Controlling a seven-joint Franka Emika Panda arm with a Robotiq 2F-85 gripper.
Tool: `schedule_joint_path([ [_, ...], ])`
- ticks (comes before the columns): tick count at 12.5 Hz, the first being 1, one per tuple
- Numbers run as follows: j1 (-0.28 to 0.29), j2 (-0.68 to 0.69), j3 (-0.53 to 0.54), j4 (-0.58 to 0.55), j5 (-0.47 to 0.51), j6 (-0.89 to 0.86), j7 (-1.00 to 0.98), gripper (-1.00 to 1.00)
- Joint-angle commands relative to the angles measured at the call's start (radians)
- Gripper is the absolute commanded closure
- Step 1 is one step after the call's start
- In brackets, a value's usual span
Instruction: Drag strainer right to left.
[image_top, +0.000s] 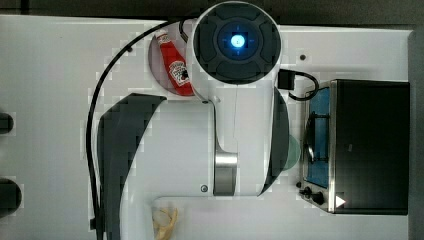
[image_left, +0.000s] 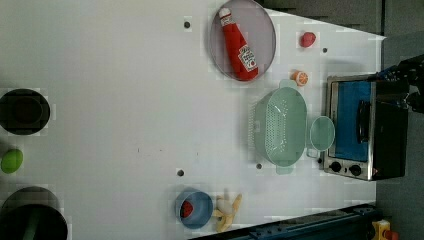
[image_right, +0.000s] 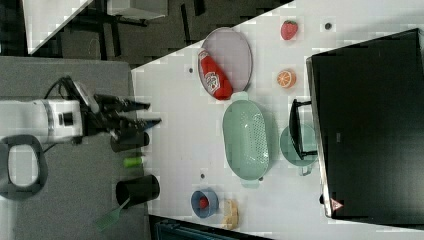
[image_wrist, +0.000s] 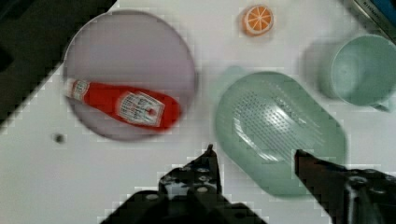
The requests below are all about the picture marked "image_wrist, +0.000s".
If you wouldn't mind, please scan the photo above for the grey round plate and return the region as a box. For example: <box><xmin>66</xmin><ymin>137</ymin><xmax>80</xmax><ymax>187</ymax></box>
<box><xmin>62</xmin><ymin>9</ymin><xmax>198</xmax><ymax>143</ymax></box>

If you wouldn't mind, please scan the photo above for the green plastic strainer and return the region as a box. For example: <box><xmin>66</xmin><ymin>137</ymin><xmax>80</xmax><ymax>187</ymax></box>
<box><xmin>213</xmin><ymin>66</ymin><xmax>347</xmax><ymax>197</ymax></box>

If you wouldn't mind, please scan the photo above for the orange slice toy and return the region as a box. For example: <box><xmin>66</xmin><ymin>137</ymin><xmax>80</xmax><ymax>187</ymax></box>
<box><xmin>241</xmin><ymin>5</ymin><xmax>275</xmax><ymax>36</ymax></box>

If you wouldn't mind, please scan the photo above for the green mug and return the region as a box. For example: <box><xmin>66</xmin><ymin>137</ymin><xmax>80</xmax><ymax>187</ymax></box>
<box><xmin>318</xmin><ymin>35</ymin><xmax>396</xmax><ymax>112</ymax></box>

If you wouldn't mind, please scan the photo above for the silver toaster oven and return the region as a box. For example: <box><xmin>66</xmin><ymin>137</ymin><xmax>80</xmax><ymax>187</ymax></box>
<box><xmin>339</xmin><ymin>0</ymin><xmax>396</xmax><ymax>43</ymax></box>

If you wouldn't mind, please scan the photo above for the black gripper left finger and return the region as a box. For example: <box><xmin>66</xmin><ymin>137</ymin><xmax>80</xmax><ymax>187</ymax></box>
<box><xmin>100</xmin><ymin>146</ymin><xmax>267</xmax><ymax>224</ymax></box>

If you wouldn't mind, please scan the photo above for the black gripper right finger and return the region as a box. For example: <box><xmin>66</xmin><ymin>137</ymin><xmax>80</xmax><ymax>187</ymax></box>
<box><xmin>294</xmin><ymin>149</ymin><xmax>396</xmax><ymax>224</ymax></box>

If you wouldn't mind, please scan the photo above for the red ketchup bottle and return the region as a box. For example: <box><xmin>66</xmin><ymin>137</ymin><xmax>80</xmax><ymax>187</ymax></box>
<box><xmin>64</xmin><ymin>78</ymin><xmax>181</xmax><ymax>132</ymax></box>

